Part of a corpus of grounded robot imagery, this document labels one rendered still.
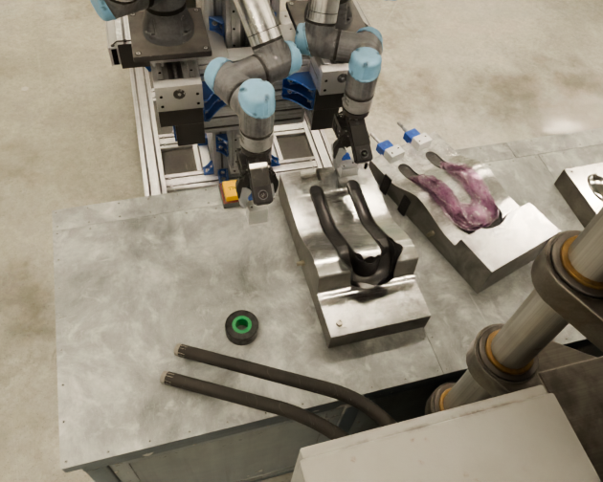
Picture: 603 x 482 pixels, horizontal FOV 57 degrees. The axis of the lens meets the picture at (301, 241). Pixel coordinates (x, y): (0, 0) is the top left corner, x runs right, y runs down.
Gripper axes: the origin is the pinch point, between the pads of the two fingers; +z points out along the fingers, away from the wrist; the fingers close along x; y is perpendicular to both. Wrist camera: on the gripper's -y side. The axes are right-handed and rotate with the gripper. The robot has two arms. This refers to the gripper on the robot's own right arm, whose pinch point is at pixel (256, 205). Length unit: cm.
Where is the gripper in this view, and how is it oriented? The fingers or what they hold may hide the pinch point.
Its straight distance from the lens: 142.3
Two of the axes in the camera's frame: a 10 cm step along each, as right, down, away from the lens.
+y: -2.7, -8.0, 5.4
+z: -0.8, 5.8, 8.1
